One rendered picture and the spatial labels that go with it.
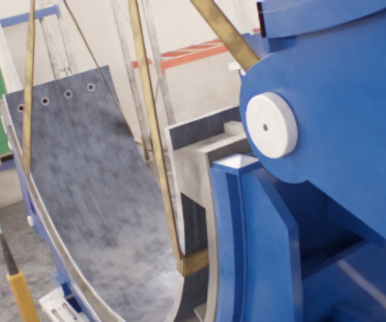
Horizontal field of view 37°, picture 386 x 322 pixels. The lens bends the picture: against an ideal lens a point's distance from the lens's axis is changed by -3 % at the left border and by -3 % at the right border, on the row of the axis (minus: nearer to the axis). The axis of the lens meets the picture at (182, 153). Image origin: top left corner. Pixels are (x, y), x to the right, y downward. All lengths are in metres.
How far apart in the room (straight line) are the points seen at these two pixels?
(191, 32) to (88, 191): 7.01
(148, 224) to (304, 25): 2.45
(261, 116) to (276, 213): 0.24
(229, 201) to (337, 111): 0.45
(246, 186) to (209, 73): 9.02
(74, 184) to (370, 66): 2.65
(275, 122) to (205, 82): 9.18
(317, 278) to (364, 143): 0.63
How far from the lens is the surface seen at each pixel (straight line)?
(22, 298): 2.72
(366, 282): 1.77
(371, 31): 0.96
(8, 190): 9.19
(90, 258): 3.18
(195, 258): 1.78
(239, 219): 1.44
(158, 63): 8.32
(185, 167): 1.53
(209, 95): 10.38
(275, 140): 1.18
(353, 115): 1.03
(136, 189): 3.48
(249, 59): 2.04
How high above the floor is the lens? 2.52
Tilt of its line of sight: 15 degrees down
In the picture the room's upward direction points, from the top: 12 degrees counter-clockwise
